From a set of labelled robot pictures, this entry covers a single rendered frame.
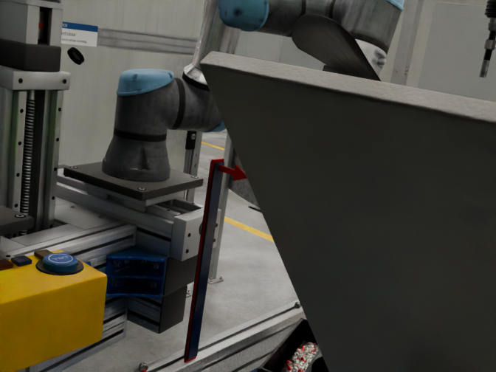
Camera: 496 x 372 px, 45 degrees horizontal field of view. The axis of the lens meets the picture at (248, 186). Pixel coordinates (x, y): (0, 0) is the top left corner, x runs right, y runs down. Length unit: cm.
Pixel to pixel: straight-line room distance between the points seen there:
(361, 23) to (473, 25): 635
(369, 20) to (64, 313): 54
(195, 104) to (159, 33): 142
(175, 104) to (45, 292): 70
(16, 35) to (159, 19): 159
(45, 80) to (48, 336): 59
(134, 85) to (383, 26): 60
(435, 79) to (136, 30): 511
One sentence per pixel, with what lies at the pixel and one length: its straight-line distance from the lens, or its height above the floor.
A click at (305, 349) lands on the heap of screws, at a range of 112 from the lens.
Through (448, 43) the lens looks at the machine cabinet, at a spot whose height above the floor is 162.
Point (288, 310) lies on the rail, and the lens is 124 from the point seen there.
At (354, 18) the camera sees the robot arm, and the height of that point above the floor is 142.
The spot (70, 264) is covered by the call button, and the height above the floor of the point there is 108.
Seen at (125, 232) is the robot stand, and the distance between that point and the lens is 129.
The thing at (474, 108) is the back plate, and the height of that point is 136.
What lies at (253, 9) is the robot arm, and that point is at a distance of 88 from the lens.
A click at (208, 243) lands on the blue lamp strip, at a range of 92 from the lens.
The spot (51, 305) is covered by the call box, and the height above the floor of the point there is 105.
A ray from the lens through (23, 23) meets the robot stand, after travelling 117.
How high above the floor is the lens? 137
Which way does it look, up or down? 14 degrees down
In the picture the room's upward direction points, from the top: 9 degrees clockwise
